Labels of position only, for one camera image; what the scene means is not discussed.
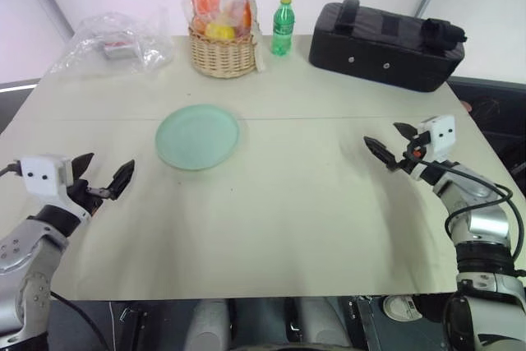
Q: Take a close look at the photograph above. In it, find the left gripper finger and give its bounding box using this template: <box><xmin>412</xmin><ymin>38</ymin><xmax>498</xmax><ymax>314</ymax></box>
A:
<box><xmin>70</xmin><ymin>152</ymin><xmax>96</xmax><ymax>183</ymax></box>
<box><xmin>108</xmin><ymin>159</ymin><xmax>136</xmax><ymax>201</ymax></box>

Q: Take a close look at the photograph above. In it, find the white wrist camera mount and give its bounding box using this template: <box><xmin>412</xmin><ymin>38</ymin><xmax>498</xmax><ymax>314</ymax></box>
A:
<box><xmin>418</xmin><ymin>115</ymin><xmax>455</xmax><ymax>162</ymax></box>
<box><xmin>19</xmin><ymin>155</ymin><xmax>74</xmax><ymax>196</ymax></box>

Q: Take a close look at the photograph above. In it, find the small grey red box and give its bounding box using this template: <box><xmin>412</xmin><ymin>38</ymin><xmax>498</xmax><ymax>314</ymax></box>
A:
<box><xmin>101</xmin><ymin>39</ymin><xmax>139</xmax><ymax>61</ymax></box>

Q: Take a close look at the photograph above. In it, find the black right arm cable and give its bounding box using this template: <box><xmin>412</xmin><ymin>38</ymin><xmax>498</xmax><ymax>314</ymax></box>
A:
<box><xmin>421</xmin><ymin>159</ymin><xmax>526</xmax><ymax>278</ymax></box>

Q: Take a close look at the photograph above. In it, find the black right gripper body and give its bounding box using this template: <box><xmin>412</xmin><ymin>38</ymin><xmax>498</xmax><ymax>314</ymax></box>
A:
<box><xmin>395</xmin><ymin>132</ymin><xmax>431</xmax><ymax>175</ymax></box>

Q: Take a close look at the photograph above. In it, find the grey rounded shape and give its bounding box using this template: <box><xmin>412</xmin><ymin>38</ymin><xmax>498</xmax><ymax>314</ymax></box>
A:
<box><xmin>190</xmin><ymin>297</ymin><xmax>232</xmax><ymax>346</ymax></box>

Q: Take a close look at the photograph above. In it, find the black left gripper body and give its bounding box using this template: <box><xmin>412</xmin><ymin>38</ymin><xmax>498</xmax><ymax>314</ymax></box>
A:
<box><xmin>65</xmin><ymin>179</ymin><xmax>115</xmax><ymax>219</ymax></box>

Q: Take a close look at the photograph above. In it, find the pale green round plate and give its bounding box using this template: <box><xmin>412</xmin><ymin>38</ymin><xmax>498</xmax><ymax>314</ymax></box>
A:
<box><xmin>155</xmin><ymin>104</ymin><xmax>241</xmax><ymax>172</ymax></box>

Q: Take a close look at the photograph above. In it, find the wicker basket with handle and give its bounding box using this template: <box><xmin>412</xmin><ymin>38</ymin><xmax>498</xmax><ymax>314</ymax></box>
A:
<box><xmin>187</xmin><ymin>0</ymin><xmax>258</xmax><ymax>79</ymax></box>

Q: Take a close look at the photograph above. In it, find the black cable under table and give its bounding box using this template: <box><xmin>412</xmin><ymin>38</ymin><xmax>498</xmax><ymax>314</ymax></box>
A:
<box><xmin>50</xmin><ymin>290</ymin><xmax>108</xmax><ymax>351</ymax></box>

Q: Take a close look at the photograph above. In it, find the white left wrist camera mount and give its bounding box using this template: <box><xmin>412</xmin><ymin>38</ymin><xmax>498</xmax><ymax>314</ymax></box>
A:
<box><xmin>19</xmin><ymin>155</ymin><xmax>74</xmax><ymax>196</ymax></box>

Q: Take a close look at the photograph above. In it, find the white round device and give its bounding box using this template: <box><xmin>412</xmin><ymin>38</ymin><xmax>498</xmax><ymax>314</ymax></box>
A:
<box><xmin>382</xmin><ymin>294</ymin><xmax>425</xmax><ymax>321</ymax></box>

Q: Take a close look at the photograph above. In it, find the dark object beside table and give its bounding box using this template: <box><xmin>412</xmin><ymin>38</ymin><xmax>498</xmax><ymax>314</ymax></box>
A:
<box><xmin>447</xmin><ymin>75</ymin><xmax>526</xmax><ymax>198</ymax></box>

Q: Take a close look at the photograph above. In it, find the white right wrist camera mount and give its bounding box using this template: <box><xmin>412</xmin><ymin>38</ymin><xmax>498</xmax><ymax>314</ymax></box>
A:
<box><xmin>418</xmin><ymin>115</ymin><xmax>455</xmax><ymax>162</ymax></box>

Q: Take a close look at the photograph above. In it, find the black padded carry case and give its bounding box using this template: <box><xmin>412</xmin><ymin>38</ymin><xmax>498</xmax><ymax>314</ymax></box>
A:
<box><xmin>307</xmin><ymin>0</ymin><xmax>468</xmax><ymax>94</ymax></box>

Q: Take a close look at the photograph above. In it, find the green plastic bottle yellow cap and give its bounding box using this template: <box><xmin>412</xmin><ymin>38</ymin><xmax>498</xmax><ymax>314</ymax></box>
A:
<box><xmin>270</xmin><ymin>0</ymin><xmax>297</xmax><ymax>58</ymax></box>

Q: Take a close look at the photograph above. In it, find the crumpled clear plastic bag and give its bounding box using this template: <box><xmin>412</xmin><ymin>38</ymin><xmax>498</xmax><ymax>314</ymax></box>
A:
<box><xmin>49</xmin><ymin>8</ymin><xmax>176</xmax><ymax>77</ymax></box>

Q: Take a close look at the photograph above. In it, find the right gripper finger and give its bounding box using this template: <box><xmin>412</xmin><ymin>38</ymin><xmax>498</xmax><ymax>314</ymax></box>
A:
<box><xmin>363</xmin><ymin>135</ymin><xmax>399</xmax><ymax>171</ymax></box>
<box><xmin>393</xmin><ymin>122</ymin><xmax>418</xmax><ymax>141</ymax></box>

